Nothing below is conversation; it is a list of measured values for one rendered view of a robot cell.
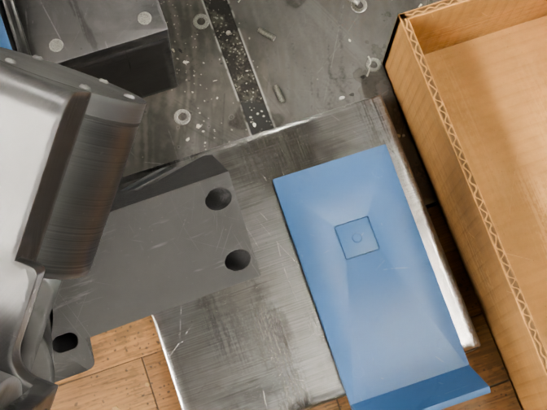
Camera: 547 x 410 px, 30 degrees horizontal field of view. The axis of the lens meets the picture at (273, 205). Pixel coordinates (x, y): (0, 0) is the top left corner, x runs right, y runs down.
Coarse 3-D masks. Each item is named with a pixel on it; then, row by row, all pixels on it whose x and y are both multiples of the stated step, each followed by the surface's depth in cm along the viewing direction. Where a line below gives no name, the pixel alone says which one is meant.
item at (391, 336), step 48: (384, 144) 60; (288, 192) 59; (336, 192) 59; (384, 192) 59; (336, 240) 58; (384, 240) 58; (336, 288) 58; (384, 288) 58; (432, 288) 58; (336, 336) 57; (384, 336) 57; (432, 336) 57; (384, 384) 56; (432, 384) 56; (480, 384) 54
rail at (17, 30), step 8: (8, 0) 54; (8, 8) 54; (16, 8) 55; (8, 16) 54; (16, 16) 54; (16, 24) 54; (16, 32) 54; (16, 40) 54; (24, 40) 54; (16, 48) 54; (24, 48) 54
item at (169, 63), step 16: (144, 48) 56; (160, 48) 57; (80, 64) 55; (96, 64) 56; (112, 64) 57; (128, 64) 57; (144, 64) 58; (160, 64) 59; (112, 80) 59; (128, 80) 59; (144, 80) 60; (160, 80) 61; (176, 80) 62; (144, 96) 62
